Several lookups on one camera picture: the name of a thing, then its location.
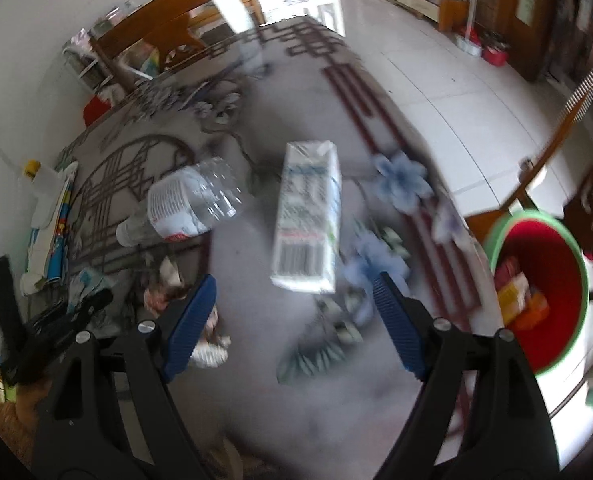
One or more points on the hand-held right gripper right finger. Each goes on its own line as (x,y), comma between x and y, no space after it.
(399,325)

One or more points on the white milk carton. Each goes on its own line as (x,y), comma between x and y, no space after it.
(306,220)

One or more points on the spiral wrapped stick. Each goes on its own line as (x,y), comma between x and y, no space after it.
(589,80)

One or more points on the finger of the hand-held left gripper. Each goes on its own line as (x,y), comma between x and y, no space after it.
(76,312)

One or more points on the clear plastic bottle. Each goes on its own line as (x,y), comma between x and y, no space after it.
(191,205)

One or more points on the metal basin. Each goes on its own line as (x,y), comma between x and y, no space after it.
(469,46)

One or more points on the red bin with green rim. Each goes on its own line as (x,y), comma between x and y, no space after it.
(551,260)

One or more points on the white crumpled tissue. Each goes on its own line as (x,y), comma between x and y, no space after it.
(214,350)

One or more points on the white bottle with yellow cap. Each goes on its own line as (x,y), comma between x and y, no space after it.
(41,185)

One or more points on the red bucket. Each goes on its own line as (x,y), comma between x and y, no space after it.
(495,52)

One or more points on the red stool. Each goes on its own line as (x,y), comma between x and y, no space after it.
(97,109)

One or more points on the orange snack packet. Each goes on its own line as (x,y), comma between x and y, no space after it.
(531,312)

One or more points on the grey printed tablecloth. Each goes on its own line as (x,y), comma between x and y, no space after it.
(286,410)

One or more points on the brown printed paper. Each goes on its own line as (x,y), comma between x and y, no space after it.
(507,266)

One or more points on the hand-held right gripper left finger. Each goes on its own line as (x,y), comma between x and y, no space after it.
(191,320)

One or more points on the yellow cardboard box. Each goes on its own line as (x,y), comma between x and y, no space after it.
(511,300)

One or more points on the red white crumpled wrapper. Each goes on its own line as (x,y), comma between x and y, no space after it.
(166,290)

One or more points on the wooden bench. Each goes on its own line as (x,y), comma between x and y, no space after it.
(176,15)

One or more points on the person's left hand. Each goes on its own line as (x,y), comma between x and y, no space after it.
(16,425)

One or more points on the blue white crumpled wrapper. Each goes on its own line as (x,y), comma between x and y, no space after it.
(89,280)

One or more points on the white stool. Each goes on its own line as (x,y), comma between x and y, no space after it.
(326,10)

